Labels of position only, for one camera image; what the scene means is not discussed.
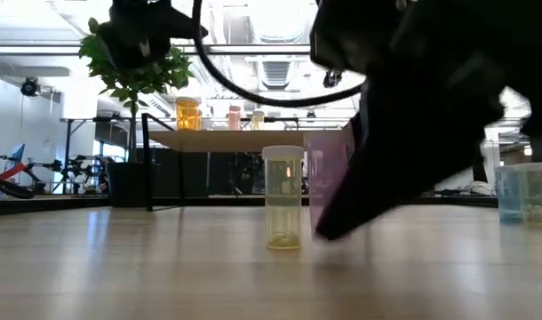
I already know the salmon pink medicine bottle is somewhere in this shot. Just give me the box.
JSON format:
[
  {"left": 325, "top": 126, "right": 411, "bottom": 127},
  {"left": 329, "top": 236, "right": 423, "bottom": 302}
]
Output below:
[{"left": 227, "top": 104, "right": 243, "bottom": 132}]

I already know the white crumpled cloth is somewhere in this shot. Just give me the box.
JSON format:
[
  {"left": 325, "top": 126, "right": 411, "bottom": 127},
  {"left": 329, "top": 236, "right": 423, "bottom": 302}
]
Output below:
[{"left": 461, "top": 180, "right": 494, "bottom": 196}]

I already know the light green medicine bottle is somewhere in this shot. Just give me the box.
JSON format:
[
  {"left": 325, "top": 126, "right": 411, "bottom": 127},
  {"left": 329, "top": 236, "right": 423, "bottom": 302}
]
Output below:
[{"left": 514, "top": 162, "right": 542, "bottom": 226}]

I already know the round metal ceiling duct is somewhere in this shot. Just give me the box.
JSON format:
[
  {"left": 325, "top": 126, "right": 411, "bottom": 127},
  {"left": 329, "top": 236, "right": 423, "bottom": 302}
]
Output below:
[{"left": 248, "top": 0, "right": 315, "bottom": 44}]

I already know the small pale yellow medicine bottle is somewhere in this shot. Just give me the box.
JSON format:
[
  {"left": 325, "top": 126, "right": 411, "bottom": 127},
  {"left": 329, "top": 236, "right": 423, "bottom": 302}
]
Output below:
[{"left": 251, "top": 108, "right": 266, "bottom": 132}]

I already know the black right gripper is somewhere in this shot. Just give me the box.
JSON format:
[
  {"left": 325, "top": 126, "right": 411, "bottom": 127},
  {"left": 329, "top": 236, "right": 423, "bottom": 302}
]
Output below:
[{"left": 309, "top": 0, "right": 542, "bottom": 242}]

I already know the black overhead camera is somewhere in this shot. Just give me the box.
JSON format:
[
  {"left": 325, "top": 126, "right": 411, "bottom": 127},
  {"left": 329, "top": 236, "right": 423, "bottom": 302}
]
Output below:
[{"left": 323, "top": 68, "right": 344, "bottom": 89}]

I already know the black bar with light strips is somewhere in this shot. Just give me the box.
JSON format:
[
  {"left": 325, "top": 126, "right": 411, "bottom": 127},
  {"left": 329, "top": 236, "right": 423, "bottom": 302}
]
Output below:
[{"left": 0, "top": 43, "right": 313, "bottom": 56}]

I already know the wooden shelf with black legs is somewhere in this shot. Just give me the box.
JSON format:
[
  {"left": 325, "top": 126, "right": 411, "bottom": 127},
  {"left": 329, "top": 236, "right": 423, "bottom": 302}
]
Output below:
[{"left": 140, "top": 112, "right": 355, "bottom": 213}]

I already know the black divider panel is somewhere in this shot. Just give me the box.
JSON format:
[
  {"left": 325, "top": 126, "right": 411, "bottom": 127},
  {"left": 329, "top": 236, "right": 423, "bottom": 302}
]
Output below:
[{"left": 132, "top": 148, "right": 263, "bottom": 200}]

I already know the blue medicine bottle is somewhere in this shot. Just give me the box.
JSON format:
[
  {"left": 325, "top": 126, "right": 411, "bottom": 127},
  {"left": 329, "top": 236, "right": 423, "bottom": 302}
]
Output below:
[{"left": 494, "top": 164, "right": 527, "bottom": 225}]

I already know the tilted computer monitor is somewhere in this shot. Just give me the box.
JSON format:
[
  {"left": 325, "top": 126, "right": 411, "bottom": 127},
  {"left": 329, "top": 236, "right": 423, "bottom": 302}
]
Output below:
[{"left": 11, "top": 142, "right": 27, "bottom": 164}]

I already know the green potted plant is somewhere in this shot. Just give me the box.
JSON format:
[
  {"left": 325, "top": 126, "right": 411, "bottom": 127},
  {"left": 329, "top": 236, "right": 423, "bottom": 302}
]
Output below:
[{"left": 78, "top": 17, "right": 195, "bottom": 209}]

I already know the black aluminium table frame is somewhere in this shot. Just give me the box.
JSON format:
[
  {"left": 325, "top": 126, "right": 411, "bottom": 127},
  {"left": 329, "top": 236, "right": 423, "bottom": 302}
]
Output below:
[{"left": 0, "top": 195, "right": 542, "bottom": 218}]

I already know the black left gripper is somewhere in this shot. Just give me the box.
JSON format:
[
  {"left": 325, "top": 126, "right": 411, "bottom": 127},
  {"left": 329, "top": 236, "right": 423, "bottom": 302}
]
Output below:
[{"left": 97, "top": 0, "right": 209, "bottom": 72}]

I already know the red angled bar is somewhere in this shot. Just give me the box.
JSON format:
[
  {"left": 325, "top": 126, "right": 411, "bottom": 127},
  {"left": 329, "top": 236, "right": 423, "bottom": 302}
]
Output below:
[{"left": 0, "top": 162, "right": 32, "bottom": 181}]

